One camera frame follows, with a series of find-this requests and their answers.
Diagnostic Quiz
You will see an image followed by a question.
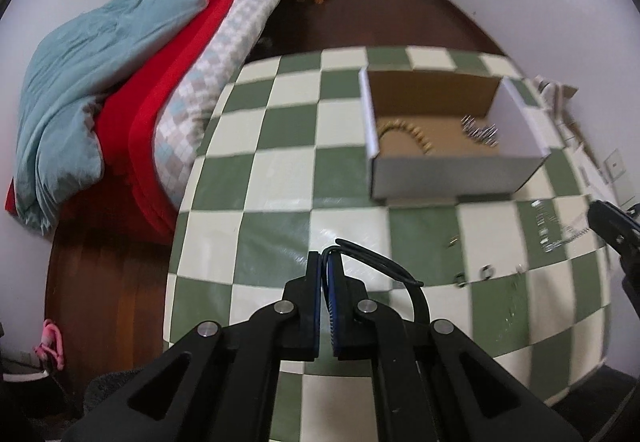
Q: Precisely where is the cardboard box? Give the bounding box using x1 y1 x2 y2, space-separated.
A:
359 68 552 201

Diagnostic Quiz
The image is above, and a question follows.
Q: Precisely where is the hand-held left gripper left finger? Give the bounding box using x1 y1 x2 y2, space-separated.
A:
62 251 323 442

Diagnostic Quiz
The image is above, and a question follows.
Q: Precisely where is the pink strap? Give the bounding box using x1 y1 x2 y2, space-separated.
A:
34 319 65 371

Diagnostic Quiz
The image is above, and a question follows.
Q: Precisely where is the checkered mattress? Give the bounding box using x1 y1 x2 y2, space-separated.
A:
152 0 302 209

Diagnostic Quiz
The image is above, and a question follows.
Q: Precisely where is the clear plastic bag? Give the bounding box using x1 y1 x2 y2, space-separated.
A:
530 199 601 254

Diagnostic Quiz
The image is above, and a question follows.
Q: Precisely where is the white wall socket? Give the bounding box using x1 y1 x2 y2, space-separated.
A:
602 149 632 183

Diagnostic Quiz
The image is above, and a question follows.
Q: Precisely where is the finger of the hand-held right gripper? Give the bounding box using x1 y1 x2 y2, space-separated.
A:
587 200 640 320

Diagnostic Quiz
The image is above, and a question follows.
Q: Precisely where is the silver chain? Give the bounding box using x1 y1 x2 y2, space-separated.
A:
460 116 501 147

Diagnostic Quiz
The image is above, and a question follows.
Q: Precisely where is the black cord necklace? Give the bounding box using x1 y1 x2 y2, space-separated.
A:
323 238 431 329

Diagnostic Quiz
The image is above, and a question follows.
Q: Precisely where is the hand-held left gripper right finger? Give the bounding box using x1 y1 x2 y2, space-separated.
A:
322 247 584 442

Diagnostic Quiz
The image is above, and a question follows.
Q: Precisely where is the light blue blanket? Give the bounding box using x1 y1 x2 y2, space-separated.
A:
15 0 309 237

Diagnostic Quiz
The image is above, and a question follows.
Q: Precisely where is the white plastic clutter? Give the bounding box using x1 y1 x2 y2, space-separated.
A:
533 74 581 115

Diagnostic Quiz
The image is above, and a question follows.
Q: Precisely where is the green checkered tablecloth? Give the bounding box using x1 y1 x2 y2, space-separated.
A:
162 46 619 442

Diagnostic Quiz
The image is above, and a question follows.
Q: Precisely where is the beige bead bracelet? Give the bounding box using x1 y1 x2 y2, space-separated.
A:
376 119 435 156

